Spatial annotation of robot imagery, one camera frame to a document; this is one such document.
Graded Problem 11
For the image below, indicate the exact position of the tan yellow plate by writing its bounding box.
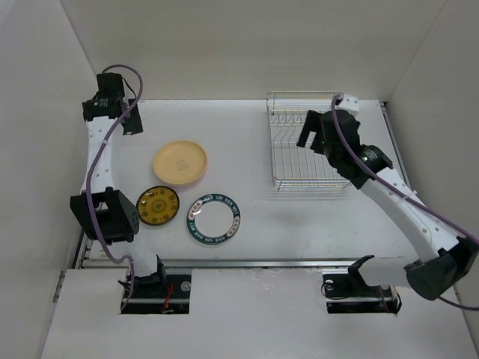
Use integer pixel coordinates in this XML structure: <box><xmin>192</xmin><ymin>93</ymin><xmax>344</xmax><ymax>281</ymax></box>
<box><xmin>152</xmin><ymin>140</ymin><xmax>208</xmax><ymax>186</ymax></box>

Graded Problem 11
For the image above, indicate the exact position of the brown gold plate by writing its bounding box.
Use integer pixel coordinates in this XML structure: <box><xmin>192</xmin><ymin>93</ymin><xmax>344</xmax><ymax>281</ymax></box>
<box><xmin>136</xmin><ymin>185</ymin><xmax>180</xmax><ymax>227</ymax></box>

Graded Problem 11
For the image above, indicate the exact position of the blue rimmed grey plate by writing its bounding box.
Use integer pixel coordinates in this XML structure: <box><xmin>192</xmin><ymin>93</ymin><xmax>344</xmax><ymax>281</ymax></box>
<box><xmin>186</xmin><ymin>193</ymin><xmax>242</xmax><ymax>246</ymax></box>

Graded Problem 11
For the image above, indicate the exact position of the pink plastic plate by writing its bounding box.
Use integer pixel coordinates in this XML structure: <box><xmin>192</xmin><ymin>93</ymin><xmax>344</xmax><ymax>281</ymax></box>
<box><xmin>162</xmin><ymin>168</ymin><xmax>207</xmax><ymax>188</ymax></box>

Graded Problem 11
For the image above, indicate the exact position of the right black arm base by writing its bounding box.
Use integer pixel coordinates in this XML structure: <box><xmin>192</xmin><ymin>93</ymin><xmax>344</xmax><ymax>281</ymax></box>
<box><xmin>320</xmin><ymin>272</ymin><xmax>403</xmax><ymax>315</ymax></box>

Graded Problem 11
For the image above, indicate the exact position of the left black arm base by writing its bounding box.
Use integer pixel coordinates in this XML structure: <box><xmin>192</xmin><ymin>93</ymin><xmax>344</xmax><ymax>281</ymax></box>
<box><xmin>118</xmin><ymin>269</ymin><xmax>192</xmax><ymax>315</ymax></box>

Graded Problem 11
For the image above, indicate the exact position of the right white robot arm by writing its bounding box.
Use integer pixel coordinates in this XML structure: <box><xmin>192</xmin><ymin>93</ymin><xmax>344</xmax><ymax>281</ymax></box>
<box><xmin>296</xmin><ymin>110</ymin><xmax>478</xmax><ymax>301</ymax></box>

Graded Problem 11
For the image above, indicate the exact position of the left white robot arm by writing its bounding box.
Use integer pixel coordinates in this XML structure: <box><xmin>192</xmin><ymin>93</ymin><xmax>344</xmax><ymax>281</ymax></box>
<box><xmin>70</xmin><ymin>68</ymin><xmax>168</xmax><ymax>297</ymax></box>

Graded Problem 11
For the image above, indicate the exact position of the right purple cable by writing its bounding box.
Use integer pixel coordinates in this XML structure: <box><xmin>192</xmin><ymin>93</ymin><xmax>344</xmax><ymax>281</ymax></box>
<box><xmin>330</xmin><ymin>92</ymin><xmax>479</xmax><ymax>311</ymax></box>

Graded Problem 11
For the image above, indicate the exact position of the purple cable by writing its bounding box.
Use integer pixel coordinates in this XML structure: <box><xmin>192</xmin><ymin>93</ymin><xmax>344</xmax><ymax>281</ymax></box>
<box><xmin>330</xmin><ymin>92</ymin><xmax>479</xmax><ymax>311</ymax></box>
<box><xmin>85</xmin><ymin>64</ymin><xmax>145</xmax><ymax>312</ymax></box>

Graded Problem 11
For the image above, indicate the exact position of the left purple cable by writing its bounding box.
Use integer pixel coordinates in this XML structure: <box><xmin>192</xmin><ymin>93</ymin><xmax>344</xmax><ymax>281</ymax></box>
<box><xmin>85</xmin><ymin>64</ymin><xmax>145</xmax><ymax>312</ymax></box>

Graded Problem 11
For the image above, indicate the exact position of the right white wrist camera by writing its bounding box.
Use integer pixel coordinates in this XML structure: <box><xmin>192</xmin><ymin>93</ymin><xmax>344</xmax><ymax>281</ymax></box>
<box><xmin>334</xmin><ymin>93</ymin><xmax>360</xmax><ymax>116</ymax></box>

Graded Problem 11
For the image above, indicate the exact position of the metal wire dish rack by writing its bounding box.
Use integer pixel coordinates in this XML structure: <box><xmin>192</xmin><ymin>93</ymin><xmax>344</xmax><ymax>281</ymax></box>
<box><xmin>266</xmin><ymin>91</ymin><xmax>351</xmax><ymax>191</ymax></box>

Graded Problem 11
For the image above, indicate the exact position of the front aluminium rail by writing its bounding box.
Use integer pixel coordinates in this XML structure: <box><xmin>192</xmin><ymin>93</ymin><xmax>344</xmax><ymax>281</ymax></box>
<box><xmin>74</xmin><ymin>257</ymin><xmax>415</xmax><ymax>269</ymax></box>

